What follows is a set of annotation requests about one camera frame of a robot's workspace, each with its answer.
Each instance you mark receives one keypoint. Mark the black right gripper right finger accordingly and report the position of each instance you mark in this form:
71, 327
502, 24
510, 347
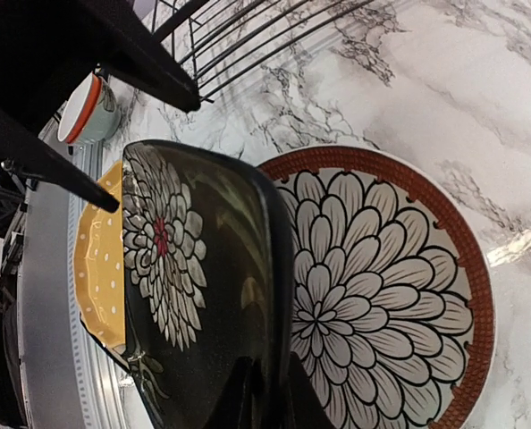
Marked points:
304, 410

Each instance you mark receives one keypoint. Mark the light green mug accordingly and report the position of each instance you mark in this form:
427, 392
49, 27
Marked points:
91, 113

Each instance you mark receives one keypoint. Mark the black wire dish rack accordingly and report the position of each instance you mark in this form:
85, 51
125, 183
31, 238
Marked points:
220, 42

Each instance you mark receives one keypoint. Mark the aluminium frame rail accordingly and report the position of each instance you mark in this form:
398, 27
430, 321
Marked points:
67, 380

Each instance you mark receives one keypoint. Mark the black square floral plate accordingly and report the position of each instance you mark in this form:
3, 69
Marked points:
208, 279

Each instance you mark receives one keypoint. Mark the round brown rim floral plate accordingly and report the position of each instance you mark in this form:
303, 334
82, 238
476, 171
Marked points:
393, 314

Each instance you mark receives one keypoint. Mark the yellow polka dot plate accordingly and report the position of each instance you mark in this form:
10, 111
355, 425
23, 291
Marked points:
98, 269

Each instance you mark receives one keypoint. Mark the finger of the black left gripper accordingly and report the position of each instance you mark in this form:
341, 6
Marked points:
48, 47
25, 148

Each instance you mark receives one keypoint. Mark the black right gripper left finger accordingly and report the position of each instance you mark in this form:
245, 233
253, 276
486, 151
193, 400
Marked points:
238, 405

